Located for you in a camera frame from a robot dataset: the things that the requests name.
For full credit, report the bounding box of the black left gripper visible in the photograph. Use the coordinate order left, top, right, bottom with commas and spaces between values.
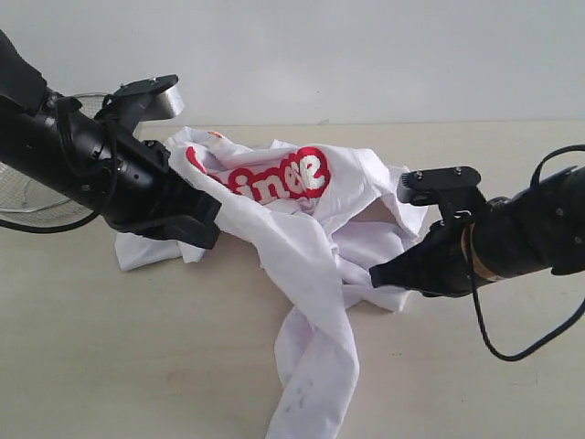
90, 132, 221, 250

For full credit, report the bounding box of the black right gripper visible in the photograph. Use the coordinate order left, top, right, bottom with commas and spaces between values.
368, 220, 472, 297

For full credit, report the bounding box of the white t-shirt red print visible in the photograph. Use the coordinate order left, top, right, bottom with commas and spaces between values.
113, 126, 429, 439

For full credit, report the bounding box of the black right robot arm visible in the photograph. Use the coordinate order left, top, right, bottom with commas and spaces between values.
369, 166, 584, 297

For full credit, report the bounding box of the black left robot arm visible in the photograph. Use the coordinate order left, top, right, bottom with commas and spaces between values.
1, 35, 221, 250

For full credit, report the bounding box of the metal mesh basket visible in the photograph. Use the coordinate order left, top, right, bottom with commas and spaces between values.
1, 90, 118, 234

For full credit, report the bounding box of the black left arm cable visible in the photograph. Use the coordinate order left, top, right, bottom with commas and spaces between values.
0, 95, 124, 230

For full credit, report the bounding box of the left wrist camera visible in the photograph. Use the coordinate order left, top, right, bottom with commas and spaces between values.
95, 74, 185, 130

